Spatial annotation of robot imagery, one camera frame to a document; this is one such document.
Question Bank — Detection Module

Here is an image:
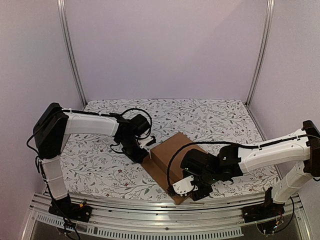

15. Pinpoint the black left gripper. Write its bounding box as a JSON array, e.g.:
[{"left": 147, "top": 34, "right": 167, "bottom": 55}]
[{"left": 119, "top": 136, "right": 149, "bottom": 165}]

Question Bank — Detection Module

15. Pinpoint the brown cardboard box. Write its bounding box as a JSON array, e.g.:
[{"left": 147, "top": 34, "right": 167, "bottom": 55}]
[{"left": 141, "top": 132, "right": 205, "bottom": 205}]

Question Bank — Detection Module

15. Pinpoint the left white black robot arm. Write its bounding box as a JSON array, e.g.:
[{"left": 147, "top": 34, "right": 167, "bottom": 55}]
[{"left": 26, "top": 102, "right": 156, "bottom": 222}]

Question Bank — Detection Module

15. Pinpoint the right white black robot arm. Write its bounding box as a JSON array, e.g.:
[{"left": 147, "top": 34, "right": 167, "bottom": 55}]
[{"left": 172, "top": 120, "right": 320, "bottom": 223}]

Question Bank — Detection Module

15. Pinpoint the white floral table cloth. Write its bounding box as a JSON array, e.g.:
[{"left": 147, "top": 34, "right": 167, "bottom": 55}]
[{"left": 60, "top": 99, "right": 280, "bottom": 202}]

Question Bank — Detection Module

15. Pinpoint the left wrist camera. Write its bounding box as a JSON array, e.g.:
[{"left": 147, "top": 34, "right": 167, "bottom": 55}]
[{"left": 138, "top": 136, "right": 156, "bottom": 149}]

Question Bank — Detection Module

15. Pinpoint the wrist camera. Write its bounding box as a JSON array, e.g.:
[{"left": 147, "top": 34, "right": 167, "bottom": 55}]
[
  {"left": 138, "top": 136, "right": 156, "bottom": 149},
  {"left": 167, "top": 175, "right": 198, "bottom": 197}
]

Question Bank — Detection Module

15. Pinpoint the small wooden stick on rail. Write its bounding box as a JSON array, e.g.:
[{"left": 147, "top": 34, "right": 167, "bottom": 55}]
[{"left": 189, "top": 201, "right": 205, "bottom": 205}]

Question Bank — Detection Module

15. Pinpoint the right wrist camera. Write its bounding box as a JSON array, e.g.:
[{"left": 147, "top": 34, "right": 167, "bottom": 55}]
[{"left": 167, "top": 175, "right": 198, "bottom": 197}]

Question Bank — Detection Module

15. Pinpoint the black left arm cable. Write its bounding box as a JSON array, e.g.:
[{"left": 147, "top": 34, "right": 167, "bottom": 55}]
[{"left": 109, "top": 107, "right": 153, "bottom": 156}]

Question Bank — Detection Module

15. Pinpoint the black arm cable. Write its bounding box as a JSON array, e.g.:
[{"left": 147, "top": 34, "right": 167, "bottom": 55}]
[
  {"left": 109, "top": 107, "right": 153, "bottom": 156},
  {"left": 166, "top": 141, "right": 320, "bottom": 193}
]

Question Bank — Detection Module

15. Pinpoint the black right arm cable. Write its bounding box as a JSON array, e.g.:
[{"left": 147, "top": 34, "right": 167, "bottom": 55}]
[{"left": 166, "top": 141, "right": 320, "bottom": 193}]

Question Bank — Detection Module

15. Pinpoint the aluminium front rail frame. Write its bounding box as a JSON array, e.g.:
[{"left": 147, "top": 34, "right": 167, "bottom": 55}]
[{"left": 21, "top": 191, "right": 313, "bottom": 240}]

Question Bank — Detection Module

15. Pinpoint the left aluminium corner post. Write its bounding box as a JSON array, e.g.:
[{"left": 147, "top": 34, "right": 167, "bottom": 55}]
[{"left": 56, "top": 0, "right": 87, "bottom": 107}]

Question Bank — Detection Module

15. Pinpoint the aluminium corner post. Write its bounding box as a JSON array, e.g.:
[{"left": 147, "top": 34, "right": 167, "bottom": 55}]
[
  {"left": 245, "top": 0, "right": 275, "bottom": 108},
  {"left": 56, "top": 0, "right": 87, "bottom": 107}
]

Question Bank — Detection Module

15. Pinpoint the right aluminium corner post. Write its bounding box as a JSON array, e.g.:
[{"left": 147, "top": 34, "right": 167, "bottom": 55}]
[{"left": 245, "top": 0, "right": 275, "bottom": 108}]

